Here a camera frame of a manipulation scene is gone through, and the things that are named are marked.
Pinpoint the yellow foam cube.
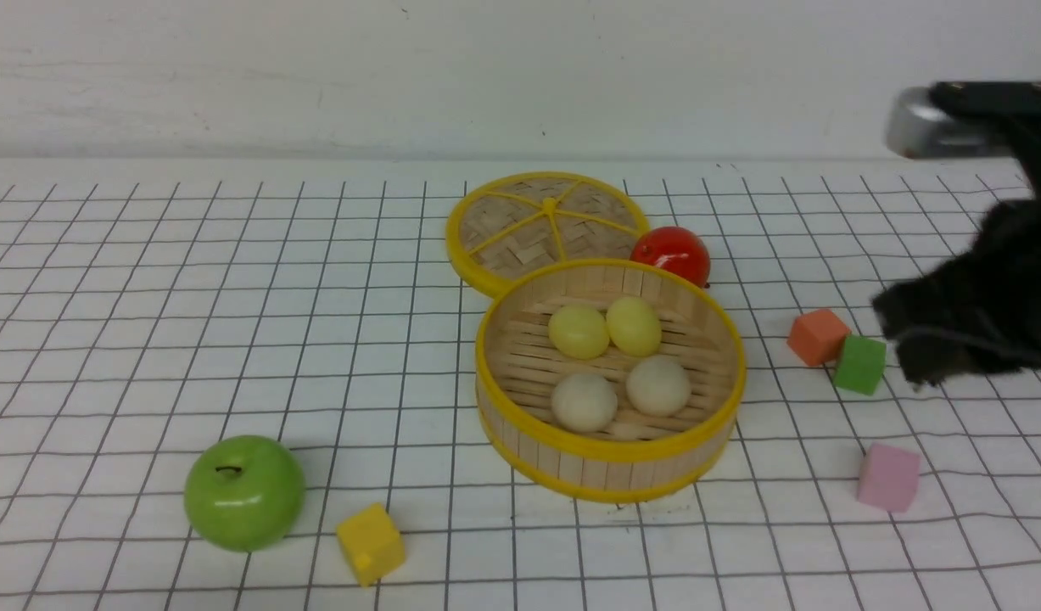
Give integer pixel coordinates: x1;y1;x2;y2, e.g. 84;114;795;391
335;502;407;587

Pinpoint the red tomato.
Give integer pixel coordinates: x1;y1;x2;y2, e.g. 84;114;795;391
630;226;713;289

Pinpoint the white grid tablecloth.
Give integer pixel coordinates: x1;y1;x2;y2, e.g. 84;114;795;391
0;160;1041;610

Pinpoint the green apple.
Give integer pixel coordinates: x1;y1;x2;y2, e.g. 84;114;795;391
183;434;306;552

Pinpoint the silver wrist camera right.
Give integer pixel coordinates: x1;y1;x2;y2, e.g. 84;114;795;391
884;81;1041;160

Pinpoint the green foam cube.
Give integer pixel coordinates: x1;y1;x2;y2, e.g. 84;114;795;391
831;335;887;394

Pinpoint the pink foam cube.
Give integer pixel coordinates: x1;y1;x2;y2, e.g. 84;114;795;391
856;442;922;513

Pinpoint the woven bamboo steamer lid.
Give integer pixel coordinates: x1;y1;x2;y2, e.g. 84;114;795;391
445;171;651;299

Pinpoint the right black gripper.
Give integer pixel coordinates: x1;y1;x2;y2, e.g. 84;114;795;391
872;110;1041;390

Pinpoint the white bun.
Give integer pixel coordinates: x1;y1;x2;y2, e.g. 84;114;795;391
551;373;618;434
625;355;693;418

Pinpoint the bamboo steamer tray yellow rim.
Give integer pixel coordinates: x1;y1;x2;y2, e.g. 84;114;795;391
474;259;747;504

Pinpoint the orange foam cube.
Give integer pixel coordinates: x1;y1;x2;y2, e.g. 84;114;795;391
786;308;850;367

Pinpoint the yellow bun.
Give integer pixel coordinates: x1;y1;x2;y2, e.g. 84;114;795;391
605;295;663;357
547;305;612;361

